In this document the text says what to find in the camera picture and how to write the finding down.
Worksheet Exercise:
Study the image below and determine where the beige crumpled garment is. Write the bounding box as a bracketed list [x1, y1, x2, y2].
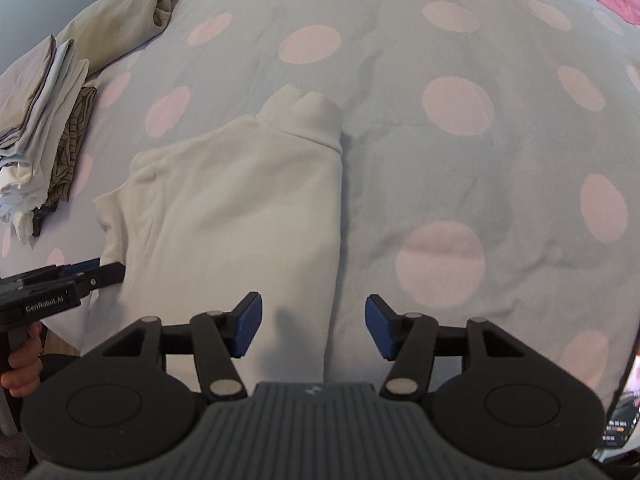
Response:
[54, 0, 199, 71]

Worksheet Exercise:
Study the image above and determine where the folded brown patterned garment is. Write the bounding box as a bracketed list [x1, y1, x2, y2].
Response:
[41, 85, 99, 212]

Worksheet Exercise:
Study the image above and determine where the folded grey garment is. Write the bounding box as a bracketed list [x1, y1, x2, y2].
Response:
[0, 34, 57, 133]

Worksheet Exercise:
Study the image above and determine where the lit screen device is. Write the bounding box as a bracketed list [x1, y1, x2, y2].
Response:
[594, 355, 640, 461]

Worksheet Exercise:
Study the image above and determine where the grey pink polka dot blanket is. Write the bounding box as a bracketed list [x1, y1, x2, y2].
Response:
[0, 0, 640, 411]

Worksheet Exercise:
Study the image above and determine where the stack of folded clothes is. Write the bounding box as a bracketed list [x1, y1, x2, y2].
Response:
[0, 39, 91, 166]

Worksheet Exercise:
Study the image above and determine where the folded white garment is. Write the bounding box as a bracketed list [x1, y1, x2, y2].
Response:
[0, 157, 48, 242]

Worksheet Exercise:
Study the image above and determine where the person's left hand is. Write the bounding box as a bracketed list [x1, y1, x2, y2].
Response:
[0, 322, 45, 399]

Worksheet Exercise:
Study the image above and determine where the cream turtleneck sweater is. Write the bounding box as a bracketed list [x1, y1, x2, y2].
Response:
[47, 84, 344, 391]

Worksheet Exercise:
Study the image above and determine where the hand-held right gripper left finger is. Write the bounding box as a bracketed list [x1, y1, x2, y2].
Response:
[102, 291, 263, 402]

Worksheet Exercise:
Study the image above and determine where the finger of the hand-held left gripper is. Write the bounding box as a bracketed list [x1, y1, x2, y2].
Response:
[80, 261, 126, 289]
[59, 257, 104, 277]

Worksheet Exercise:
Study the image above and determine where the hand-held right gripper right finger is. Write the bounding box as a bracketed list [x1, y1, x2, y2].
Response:
[365, 294, 529, 401]

